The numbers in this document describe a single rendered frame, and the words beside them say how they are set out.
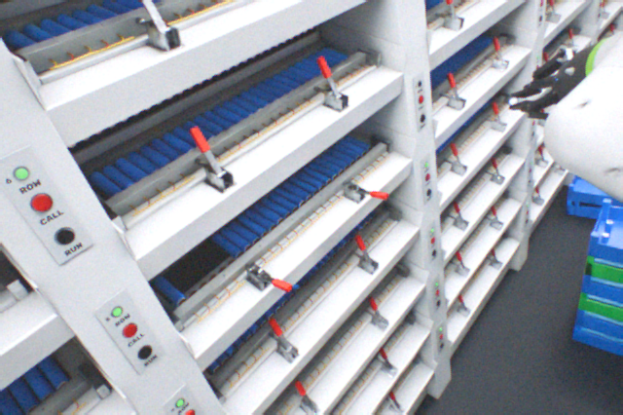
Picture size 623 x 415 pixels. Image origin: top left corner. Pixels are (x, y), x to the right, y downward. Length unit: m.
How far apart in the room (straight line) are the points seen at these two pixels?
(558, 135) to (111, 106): 0.52
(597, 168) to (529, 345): 1.26
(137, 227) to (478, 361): 1.39
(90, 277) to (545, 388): 1.47
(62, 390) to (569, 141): 0.72
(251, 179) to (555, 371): 1.37
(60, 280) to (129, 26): 0.30
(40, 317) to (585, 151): 0.64
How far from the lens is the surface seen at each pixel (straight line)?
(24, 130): 0.49
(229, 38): 0.59
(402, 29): 0.89
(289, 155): 0.67
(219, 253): 0.78
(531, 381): 1.72
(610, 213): 1.70
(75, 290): 0.55
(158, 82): 0.54
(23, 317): 0.57
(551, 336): 1.85
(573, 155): 0.61
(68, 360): 0.75
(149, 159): 0.69
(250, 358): 0.88
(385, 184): 0.91
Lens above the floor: 1.42
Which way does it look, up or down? 33 degrees down
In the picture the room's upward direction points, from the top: 15 degrees counter-clockwise
